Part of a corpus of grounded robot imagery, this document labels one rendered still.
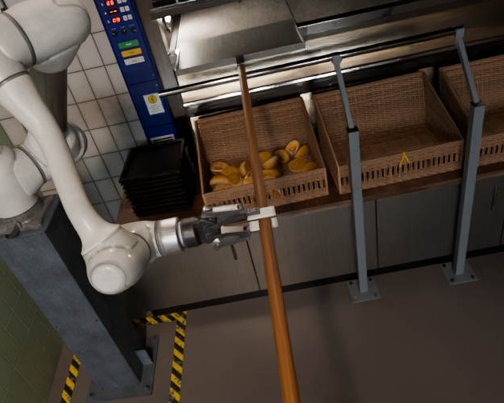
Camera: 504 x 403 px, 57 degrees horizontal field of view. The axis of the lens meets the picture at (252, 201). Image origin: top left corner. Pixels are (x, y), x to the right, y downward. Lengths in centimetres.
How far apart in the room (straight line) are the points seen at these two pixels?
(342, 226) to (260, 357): 73
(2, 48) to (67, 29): 16
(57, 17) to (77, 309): 116
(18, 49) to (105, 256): 53
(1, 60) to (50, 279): 94
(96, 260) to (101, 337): 117
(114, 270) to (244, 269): 138
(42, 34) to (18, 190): 64
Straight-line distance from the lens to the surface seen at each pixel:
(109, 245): 102
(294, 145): 235
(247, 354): 234
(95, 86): 241
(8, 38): 124
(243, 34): 230
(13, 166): 172
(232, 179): 225
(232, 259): 225
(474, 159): 212
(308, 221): 214
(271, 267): 103
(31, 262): 188
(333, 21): 230
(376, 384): 220
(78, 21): 131
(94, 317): 205
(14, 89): 121
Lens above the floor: 192
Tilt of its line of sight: 38 degrees down
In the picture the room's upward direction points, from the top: 14 degrees counter-clockwise
